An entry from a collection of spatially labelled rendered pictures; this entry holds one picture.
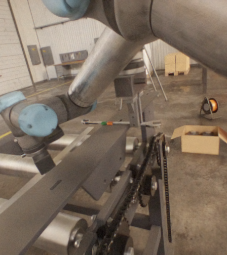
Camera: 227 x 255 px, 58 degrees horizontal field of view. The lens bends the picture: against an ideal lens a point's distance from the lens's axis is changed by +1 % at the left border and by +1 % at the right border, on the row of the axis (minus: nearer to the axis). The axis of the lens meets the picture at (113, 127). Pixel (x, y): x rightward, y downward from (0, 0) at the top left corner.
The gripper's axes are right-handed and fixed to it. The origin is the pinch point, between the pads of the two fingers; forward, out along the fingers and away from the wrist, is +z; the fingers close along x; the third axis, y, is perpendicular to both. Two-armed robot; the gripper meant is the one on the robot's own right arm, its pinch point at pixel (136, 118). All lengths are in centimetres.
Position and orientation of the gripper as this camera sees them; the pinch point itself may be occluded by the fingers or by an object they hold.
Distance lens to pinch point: 59.9
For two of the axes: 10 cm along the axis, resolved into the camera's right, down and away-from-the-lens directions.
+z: 1.5, 9.2, 3.7
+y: 9.1, 0.2, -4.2
